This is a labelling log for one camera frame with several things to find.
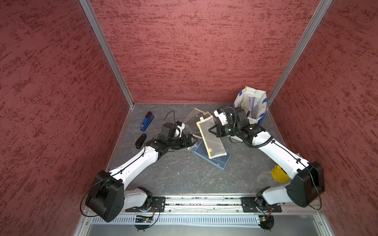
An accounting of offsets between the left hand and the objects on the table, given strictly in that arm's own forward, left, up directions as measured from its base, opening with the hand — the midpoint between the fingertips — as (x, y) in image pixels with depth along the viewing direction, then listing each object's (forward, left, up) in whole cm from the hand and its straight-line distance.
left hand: (192, 144), depth 80 cm
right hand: (+4, -9, +6) cm, 12 cm away
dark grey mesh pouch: (-4, -17, -14) cm, 23 cm away
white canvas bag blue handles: (+30, -42, +5) cm, 52 cm away
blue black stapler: (+29, +34, -14) cm, 47 cm away
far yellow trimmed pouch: (+20, +1, -12) cm, 24 cm away
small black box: (+9, +35, -13) cm, 39 cm away
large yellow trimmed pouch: (-1, -12, 0) cm, 12 cm away
